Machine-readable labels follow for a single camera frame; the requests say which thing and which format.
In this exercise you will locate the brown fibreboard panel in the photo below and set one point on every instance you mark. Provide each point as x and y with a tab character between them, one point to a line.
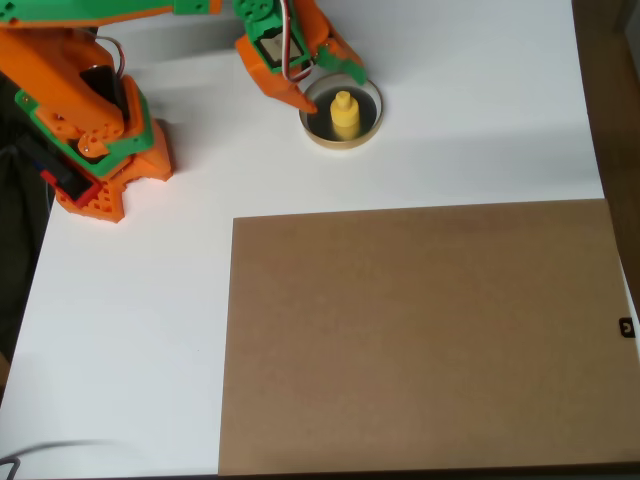
425	325

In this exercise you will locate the black clip with white mark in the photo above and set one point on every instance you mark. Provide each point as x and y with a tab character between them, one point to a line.
626	328

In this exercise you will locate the small yellow plastic piece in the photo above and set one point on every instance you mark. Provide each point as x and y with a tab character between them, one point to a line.
345	117

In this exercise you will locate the orange gripper with motor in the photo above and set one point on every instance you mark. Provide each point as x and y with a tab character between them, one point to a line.
272	82

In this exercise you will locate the white sheet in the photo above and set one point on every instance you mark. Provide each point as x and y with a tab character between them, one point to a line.
450	150

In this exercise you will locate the round white-rimmed dark bowl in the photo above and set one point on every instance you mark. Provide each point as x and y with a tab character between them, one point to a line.
371	117

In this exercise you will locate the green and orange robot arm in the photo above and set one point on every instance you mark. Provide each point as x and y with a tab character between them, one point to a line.
60	90

